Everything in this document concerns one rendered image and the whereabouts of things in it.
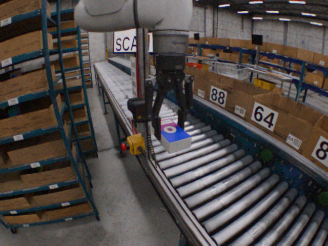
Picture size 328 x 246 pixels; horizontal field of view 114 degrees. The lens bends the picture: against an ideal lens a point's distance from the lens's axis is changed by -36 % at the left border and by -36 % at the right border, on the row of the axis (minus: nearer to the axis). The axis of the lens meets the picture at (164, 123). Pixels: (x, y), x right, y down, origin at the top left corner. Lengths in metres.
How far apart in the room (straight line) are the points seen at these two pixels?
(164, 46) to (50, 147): 0.86
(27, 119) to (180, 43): 0.85
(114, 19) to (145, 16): 0.07
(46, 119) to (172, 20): 0.79
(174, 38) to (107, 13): 0.16
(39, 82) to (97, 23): 0.58
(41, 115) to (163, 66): 0.73
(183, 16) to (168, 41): 0.07
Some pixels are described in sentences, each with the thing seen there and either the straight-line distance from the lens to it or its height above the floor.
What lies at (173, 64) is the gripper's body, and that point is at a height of 1.25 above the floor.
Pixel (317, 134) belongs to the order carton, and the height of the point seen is 1.02.
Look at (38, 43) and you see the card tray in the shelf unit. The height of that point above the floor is 1.38.
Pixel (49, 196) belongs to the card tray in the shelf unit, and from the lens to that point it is 1.33.
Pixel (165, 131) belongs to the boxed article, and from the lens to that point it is 0.47.
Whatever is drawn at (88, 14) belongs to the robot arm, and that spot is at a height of 1.38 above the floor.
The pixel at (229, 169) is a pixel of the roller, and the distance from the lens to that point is 0.85.
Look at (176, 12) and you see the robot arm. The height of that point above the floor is 1.37.
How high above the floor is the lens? 1.30
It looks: 27 degrees down
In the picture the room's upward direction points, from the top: straight up
